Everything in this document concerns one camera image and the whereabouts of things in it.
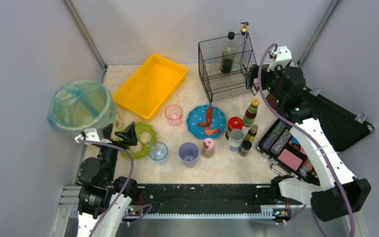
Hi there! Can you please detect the yellow cap sauce bottle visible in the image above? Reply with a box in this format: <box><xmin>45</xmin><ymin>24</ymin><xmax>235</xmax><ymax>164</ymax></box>
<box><xmin>243</xmin><ymin>98</ymin><xmax>260</xmax><ymax>127</ymax></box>

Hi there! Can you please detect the pink lid spice jar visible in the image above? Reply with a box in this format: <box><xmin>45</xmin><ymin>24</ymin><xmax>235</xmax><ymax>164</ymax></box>
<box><xmin>201</xmin><ymin>138</ymin><xmax>215</xmax><ymax>158</ymax></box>

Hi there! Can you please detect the small yellow oil bottle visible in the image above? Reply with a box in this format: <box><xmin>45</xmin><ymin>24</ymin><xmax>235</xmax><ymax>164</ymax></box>
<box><xmin>244</xmin><ymin>124</ymin><xmax>258</xmax><ymax>144</ymax></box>

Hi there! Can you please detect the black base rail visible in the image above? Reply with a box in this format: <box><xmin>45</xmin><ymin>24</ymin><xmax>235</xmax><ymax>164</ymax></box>
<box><xmin>58</xmin><ymin>183</ymin><xmax>357</xmax><ymax>220</ymax></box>

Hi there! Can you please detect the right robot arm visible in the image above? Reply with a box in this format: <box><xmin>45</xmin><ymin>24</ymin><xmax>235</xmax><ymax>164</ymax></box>
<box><xmin>247</xmin><ymin>64</ymin><xmax>371</xmax><ymax>222</ymax></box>

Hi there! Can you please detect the purple plastic cup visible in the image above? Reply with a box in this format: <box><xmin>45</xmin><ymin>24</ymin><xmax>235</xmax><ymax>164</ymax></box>
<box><xmin>178</xmin><ymin>142</ymin><xmax>200</xmax><ymax>168</ymax></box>

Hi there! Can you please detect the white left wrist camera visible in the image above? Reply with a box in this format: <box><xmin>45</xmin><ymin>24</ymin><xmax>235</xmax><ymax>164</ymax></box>
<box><xmin>75</xmin><ymin>128</ymin><xmax>104</xmax><ymax>143</ymax></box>

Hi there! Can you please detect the pink transparent cup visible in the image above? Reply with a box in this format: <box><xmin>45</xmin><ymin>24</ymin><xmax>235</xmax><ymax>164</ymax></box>
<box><xmin>164</xmin><ymin>104</ymin><xmax>183</xmax><ymax>127</ymax></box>

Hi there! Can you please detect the gold pump clear bottle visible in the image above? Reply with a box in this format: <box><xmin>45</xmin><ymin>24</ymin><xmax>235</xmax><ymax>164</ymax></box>
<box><xmin>233</xmin><ymin>22</ymin><xmax>249</xmax><ymax>71</ymax></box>

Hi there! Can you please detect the white steamed bun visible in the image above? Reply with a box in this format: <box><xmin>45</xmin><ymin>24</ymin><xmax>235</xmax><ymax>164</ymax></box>
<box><xmin>139</xmin><ymin>132</ymin><xmax>152</xmax><ymax>144</ymax></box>
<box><xmin>129</xmin><ymin>141</ymin><xmax>143</xmax><ymax>154</ymax></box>

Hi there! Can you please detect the small black lid jar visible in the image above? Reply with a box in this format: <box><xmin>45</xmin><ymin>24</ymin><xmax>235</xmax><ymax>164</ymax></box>
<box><xmin>239</xmin><ymin>140</ymin><xmax>252</xmax><ymax>157</ymax></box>

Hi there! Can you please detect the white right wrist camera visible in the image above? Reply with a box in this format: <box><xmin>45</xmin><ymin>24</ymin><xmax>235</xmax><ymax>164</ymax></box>
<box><xmin>267</xmin><ymin>46</ymin><xmax>292</xmax><ymax>72</ymax></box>

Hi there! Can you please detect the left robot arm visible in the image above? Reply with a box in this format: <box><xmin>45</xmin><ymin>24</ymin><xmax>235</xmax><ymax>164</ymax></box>
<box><xmin>75</xmin><ymin>122</ymin><xmax>138</xmax><ymax>237</ymax></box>

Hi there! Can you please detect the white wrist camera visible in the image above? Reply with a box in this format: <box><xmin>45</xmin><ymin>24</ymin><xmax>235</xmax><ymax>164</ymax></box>
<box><xmin>75</xmin><ymin>128</ymin><xmax>104</xmax><ymax>143</ymax></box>
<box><xmin>267</xmin><ymin>46</ymin><xmax>292</xmax><ymax>72</ymax></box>

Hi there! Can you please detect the sliced sausage piece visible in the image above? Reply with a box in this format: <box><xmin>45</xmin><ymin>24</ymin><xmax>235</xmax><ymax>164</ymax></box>
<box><xmin>197</xmin><ymin>122</ymin><xmax>221</xmax><ymax>135</ymax></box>

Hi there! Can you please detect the green dotted plate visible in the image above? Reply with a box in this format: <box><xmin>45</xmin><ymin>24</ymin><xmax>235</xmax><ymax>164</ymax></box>
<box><xmin>127</xmin><ymin>122</ymin><xmax>157</xmax><ymax>159</ymax></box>

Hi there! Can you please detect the red lid sauce jar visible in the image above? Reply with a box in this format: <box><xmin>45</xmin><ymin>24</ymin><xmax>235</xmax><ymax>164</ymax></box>
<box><xmin>225</xmin><ymin>117</ymin><xmax>244</xmax><ymax>139</ymax></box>

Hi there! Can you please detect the black wire rack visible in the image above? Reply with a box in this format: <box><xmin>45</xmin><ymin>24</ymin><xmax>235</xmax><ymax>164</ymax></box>
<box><xmin>198</xmin><ymin>34</ymin><xmax>258</xmax><ymax>104</ymax></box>

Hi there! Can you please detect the trash bin with green bag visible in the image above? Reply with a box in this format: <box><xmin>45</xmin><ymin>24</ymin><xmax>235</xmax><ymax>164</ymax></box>
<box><xmin>47</xmin><ymin>80</ymin><xmax>117</xmax><ymax>141</ymax></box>

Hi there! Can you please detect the red sausage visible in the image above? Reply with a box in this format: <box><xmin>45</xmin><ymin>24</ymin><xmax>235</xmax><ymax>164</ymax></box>
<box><xmin>206</xmin><ymin>106</ymin><xmax>214</xmax><ymax>125</ymax></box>

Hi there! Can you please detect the brown metronome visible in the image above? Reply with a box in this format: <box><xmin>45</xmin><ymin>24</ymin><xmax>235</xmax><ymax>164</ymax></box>
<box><xmin>266</xmin><ymin>94</ymin><xmax>278</xmax><ymax>110</ymax></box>

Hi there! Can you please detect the blue dotted plate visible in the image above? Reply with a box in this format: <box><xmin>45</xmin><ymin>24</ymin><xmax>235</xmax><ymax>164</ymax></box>
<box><xmin>186</xmin><ymin>105</ymin><xmax>227</xmax><ymax>139</ymax></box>

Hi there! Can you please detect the black poker chip case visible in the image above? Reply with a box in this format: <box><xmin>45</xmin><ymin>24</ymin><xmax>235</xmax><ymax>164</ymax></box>
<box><xmin>256</xmin><ymin>87</ymin><xmax>374</xmax><ymax>185</ymax></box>

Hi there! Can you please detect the black cap dark bottle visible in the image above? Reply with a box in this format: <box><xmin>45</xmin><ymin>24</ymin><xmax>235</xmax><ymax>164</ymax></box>
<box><xmin>221</xmin><ymin>32</ymin><xmax>236</xmax><ymax>74</ymax></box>

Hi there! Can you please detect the silver lid white can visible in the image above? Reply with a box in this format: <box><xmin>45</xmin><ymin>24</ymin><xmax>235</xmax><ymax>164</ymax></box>
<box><xmin>227</xmin><ymin>129</ymin><xmax>244</xmax><ymax>154</ymax></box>

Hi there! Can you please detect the blue transparent cup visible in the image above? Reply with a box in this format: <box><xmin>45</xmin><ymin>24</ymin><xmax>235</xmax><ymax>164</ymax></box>
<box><xmin>149</xmin><ymin>142</ymin><xmax>169</xmax><ymax>164</ymax></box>

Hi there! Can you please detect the yellow plastic tray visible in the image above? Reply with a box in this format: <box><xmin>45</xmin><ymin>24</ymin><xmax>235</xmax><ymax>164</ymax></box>
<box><xmin>113</xmin><ymin>54</ymin><xmax>189</xmax><ymax>121</ymax></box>

